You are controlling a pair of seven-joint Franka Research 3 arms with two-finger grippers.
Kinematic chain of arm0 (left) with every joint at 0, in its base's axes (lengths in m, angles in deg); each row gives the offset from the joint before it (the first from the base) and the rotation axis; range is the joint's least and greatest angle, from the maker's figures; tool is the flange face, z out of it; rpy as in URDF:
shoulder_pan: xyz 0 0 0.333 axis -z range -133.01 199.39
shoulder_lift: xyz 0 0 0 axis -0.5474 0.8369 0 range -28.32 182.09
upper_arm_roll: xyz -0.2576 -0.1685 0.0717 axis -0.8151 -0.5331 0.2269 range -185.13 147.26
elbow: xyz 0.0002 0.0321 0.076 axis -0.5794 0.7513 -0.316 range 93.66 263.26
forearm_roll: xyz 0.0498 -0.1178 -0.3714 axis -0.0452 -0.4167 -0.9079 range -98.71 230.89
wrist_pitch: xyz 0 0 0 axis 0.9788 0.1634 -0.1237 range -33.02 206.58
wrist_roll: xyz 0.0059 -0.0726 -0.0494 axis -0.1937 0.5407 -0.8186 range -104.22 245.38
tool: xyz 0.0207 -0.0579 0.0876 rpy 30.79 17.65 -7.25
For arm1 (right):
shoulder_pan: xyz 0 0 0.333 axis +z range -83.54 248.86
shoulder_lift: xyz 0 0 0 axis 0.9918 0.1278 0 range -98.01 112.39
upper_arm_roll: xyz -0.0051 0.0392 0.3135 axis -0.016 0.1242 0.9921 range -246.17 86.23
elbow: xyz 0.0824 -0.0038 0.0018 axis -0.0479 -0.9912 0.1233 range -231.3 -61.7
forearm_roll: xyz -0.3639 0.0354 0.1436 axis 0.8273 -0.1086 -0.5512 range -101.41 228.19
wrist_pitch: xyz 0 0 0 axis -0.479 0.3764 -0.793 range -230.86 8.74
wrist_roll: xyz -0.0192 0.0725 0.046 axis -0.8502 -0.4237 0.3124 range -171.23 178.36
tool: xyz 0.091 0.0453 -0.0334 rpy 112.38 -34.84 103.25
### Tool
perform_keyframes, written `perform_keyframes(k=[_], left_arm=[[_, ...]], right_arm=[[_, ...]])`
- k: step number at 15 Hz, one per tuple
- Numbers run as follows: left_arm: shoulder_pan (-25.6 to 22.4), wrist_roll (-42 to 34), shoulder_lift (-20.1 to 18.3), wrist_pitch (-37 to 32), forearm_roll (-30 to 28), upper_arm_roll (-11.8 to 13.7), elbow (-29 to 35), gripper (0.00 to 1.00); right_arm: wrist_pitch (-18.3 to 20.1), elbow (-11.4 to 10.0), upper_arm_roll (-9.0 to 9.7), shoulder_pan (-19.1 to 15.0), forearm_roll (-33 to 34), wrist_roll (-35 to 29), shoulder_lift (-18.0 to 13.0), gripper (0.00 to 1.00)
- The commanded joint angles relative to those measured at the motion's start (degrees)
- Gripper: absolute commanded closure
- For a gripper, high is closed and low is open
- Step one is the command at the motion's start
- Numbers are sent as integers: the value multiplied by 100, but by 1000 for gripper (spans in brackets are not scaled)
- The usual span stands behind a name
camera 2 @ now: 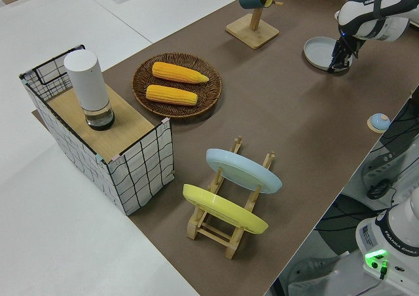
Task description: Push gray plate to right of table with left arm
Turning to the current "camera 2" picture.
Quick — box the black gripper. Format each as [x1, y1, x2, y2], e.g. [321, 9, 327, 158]
[326, 35, 361, 75]

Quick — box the gray round plate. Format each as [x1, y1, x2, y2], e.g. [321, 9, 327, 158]
[303, 36, 342, 71]

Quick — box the light blue plate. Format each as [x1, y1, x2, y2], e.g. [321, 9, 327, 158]
[206, 148, 283, 195]

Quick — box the yellow plate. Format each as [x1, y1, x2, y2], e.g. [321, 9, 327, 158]
[181, 183, 270, 236]

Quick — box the wooden plate rack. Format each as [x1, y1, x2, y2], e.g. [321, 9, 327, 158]
[186, 134, 276, 261]

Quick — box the blue dome service bell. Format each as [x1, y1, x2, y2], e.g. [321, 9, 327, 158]
[367, 112, 391, 134]

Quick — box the brown table mat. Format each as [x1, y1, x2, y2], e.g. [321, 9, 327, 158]
[31, 0, 419, 296]

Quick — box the wooden mug stand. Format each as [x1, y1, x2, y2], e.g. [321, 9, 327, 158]
[225, 0, 283, 50]

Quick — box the brown wicker tray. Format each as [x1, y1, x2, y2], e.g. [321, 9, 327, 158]
[132, 52, 224, 119]

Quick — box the yellow corn cob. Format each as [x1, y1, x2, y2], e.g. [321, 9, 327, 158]
[151, 61, 211, 85]
[145, 84, 199, 107]

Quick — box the wooden board shelf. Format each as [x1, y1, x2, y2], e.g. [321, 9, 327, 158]
[46, 83, 155, 157]

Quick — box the white cylinder with glass base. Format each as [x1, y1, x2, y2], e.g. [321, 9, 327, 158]
[63, 49, 116, 132]

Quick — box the black wire grid basket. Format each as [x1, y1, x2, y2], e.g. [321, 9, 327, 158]
[18, 43, 175, 217]

